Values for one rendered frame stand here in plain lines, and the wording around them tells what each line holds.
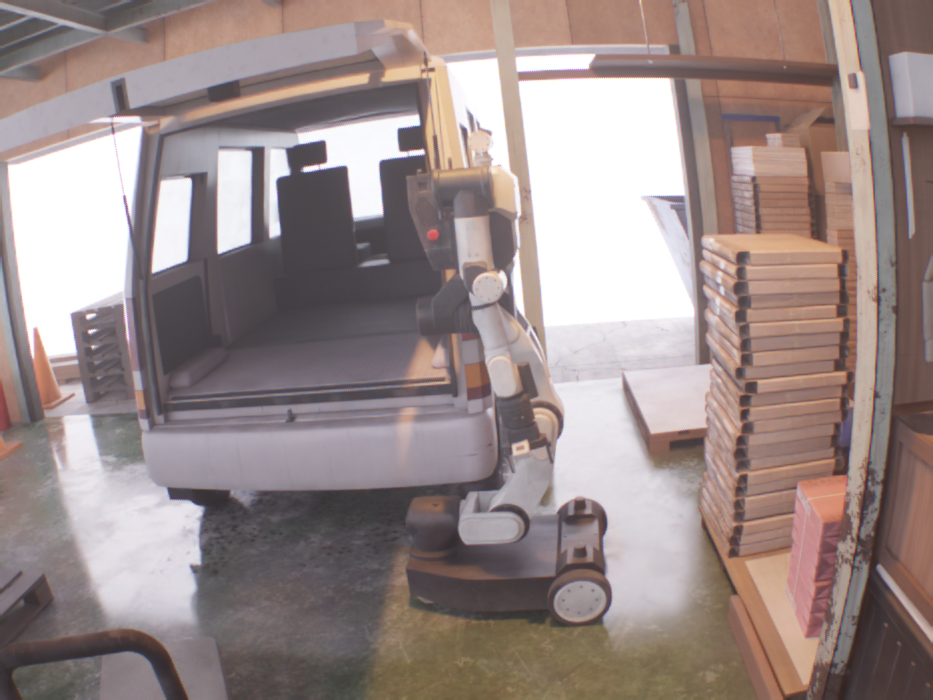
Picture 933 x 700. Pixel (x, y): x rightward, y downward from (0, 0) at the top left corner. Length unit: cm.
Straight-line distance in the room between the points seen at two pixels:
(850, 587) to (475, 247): 129
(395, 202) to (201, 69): 298
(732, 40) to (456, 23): 178
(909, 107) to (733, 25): 359
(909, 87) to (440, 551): 200
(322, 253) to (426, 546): 254
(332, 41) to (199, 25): 361
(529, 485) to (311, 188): 272
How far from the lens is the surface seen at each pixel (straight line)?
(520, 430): 211
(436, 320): 225
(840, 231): 420
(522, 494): 240
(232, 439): 286
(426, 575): 244
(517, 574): 236
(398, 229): 453
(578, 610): 235
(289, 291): 469
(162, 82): 173
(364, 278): 456
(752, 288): 221
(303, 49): 162
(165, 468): 307
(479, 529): 241
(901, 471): 154
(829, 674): 178
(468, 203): 199
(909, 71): 139
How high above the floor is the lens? 137
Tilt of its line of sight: 14 degrees down
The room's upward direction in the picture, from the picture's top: 6 degrees counter-clockwise
